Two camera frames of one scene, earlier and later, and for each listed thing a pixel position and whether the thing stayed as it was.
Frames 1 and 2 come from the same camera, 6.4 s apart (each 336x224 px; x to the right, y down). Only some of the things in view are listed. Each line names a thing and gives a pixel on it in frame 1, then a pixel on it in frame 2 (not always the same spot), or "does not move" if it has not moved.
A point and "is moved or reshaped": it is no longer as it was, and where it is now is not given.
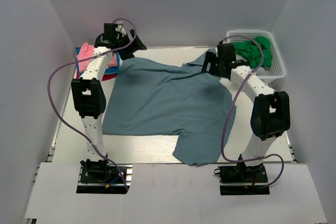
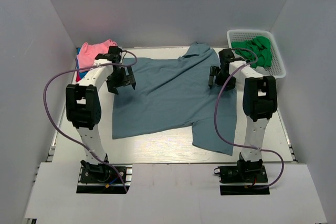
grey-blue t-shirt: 145,98 is moved or reshaped
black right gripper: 211,57 → 214,71
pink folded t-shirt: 85,50 does not move
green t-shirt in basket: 251,51 does not move
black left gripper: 137,45 → 127,80
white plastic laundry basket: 277,71 does not move
